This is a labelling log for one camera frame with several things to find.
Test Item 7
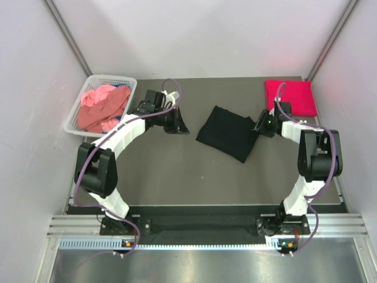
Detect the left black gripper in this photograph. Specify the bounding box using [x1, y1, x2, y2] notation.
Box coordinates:
[154, 106, 190, 134]

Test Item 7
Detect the black t shirt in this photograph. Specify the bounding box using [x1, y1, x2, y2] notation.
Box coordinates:
[196, 106, 259, 163]

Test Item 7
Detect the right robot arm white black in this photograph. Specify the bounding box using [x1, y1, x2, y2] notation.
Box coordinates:
[254, 110, 343, 237]

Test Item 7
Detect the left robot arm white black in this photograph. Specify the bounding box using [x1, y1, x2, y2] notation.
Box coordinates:
[73, 106, 190, 236]

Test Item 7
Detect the folded red t shirt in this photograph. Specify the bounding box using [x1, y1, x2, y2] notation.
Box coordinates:
[264, 80, 318, 117]

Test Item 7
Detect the white plastic laundry basket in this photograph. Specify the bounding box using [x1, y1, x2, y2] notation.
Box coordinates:
[64, 74, 137, 139]

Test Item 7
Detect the crumpled pink t shirt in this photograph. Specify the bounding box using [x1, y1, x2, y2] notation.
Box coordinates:
[78, 84, 131, 133]

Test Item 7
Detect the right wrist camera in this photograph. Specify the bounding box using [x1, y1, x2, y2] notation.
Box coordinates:
[269, 97, 292, 122]

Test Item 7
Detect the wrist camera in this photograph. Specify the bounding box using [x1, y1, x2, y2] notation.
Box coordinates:
[269, 97, 292, 122]
[137, 90, 180, 114]

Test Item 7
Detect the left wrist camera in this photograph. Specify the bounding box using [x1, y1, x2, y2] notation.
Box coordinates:
[137, 90, 180, 114]

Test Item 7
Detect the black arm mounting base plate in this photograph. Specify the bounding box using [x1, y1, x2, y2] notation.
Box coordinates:
[99, 205, 310, 245]

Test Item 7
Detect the perforated grey cable duct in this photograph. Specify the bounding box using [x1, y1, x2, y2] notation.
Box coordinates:
[59, 238, 295, 251]

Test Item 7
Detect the aluminium frame rail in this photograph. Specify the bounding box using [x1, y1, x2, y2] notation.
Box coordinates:
[47, 213, 368, 238]

